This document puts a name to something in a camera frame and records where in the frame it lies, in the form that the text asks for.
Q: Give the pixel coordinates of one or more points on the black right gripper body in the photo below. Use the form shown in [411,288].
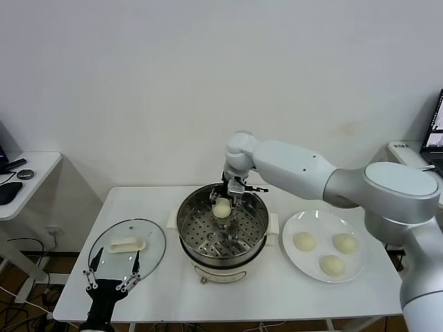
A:
[225,185]

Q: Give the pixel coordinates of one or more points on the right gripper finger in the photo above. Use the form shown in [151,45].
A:
[236,202]
[214,197]

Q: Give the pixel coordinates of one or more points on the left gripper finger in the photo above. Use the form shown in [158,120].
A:
[135,268]
[94,264]

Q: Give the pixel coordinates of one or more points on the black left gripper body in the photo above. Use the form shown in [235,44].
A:
[104,288]

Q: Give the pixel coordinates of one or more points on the white steamed baozi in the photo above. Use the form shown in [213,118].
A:
[304,241]
[332,265]
[344,243]
[221,209]

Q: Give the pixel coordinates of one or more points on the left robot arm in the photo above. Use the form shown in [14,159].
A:
[97,326]

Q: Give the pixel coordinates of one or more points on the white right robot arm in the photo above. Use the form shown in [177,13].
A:
[294,166]

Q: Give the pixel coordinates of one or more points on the perforated steel steamer basket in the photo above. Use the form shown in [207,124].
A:
[207,245]

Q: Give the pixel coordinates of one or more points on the white electric cooking pot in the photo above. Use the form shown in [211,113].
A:
[221,273]

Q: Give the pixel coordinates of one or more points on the white round plate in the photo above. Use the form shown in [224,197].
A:
[318,221]

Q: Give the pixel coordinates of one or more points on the white desk holding mouse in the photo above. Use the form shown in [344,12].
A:
[38,173]

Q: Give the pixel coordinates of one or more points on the black computer mouse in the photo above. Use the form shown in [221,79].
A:
[9,193]

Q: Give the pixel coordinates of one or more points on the round black puck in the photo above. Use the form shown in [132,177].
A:
[26,174]

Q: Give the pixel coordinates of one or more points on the black remote stick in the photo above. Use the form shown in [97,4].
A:
[16,164]

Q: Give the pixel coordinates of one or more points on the dark monitor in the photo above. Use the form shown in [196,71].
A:
[8,141]

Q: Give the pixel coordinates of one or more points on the white desk holding laptop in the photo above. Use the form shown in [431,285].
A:
[412,155]

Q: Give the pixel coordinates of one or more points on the open black laptop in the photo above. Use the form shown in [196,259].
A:
[434,138]

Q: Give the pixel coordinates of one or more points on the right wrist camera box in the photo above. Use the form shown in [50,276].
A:
[236,186]

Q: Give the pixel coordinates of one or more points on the white wall socket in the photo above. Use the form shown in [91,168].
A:
[55,231]

